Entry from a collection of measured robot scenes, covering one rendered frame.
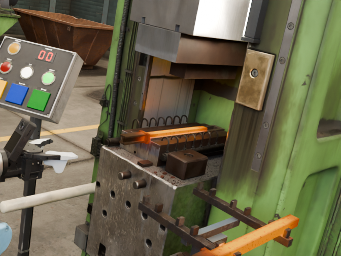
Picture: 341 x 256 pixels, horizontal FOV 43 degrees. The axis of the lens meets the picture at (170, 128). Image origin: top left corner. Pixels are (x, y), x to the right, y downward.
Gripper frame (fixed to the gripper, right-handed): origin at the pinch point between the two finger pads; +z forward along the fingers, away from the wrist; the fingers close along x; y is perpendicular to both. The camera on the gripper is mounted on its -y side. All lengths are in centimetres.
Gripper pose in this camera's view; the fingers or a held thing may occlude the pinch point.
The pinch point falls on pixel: (64, 146)
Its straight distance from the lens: 130.2
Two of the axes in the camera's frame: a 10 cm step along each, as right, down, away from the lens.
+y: -1.8, 9.5, 2.7
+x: 7.0, 3.1, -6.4
